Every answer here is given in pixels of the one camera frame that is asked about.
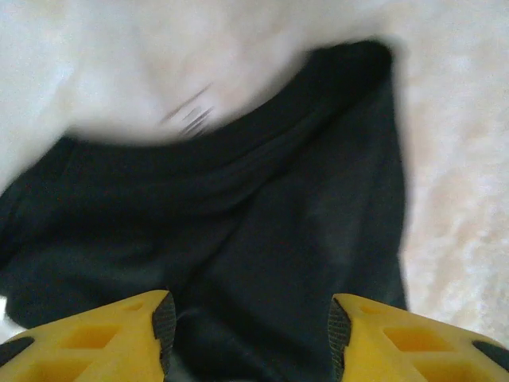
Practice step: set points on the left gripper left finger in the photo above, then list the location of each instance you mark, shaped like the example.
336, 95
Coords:
91, 342

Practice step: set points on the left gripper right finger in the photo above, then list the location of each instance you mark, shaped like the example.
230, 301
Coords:
417, 342

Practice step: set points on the black t-shirt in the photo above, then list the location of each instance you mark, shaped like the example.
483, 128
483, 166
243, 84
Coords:
238, 207

